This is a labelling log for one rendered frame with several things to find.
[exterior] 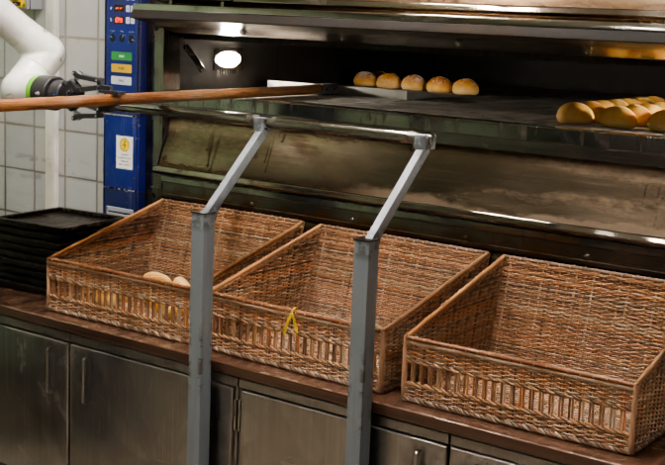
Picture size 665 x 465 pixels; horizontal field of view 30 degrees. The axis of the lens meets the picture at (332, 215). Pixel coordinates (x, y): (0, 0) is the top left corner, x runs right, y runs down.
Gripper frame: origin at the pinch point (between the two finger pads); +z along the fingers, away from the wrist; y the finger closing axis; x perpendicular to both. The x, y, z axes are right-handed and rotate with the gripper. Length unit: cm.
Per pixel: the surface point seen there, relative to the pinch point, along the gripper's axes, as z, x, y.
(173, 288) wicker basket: 19, -4, 47
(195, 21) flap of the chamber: -7.1, -39.4, -20.4
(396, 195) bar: 85, -4, 15
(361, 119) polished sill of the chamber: 42, -53, 4
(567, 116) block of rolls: 96, -67, -1
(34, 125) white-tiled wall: -92, -56, 18
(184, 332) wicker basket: 23, -4, 58
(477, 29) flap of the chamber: 85, -38, -22
